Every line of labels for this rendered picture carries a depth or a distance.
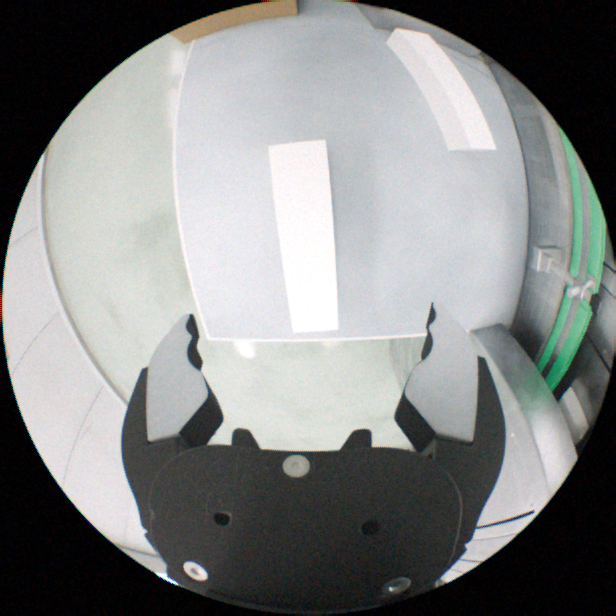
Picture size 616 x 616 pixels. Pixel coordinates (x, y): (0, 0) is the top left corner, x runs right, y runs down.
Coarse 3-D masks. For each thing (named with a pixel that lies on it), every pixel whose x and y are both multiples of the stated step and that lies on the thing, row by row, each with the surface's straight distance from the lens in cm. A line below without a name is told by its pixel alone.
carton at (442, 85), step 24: (408, 48) 40; (432, 48) 42; (432, 72) 36; (456, 72) 40; (432, 96) 38; (456, 96) 36; (456, 120) 34; (480, 120) 37; (456, 144) 36; (480, 144) 35
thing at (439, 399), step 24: (432, 312) 11; (432, 336) 9; (456, 336) 10; (432, 360) 8; (456, 360) 9; (408, 384) 7; (432, 384) 7; (456, 384) 8; (408, 408) 7; (432, 408) 7; (456, 408) 7; (408, 432) 8; (432, 432) 6; (456, 432) 7
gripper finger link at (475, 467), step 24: (480, 360) 9; (480, 384) 8; (480, 408) 8; (480, 432) 7; (504, 432) 8; (432, 456) 6; (456, 456) 6; (480, 456) 7; (456, 480) 6; (480, 480) 7; (480, 504) 6
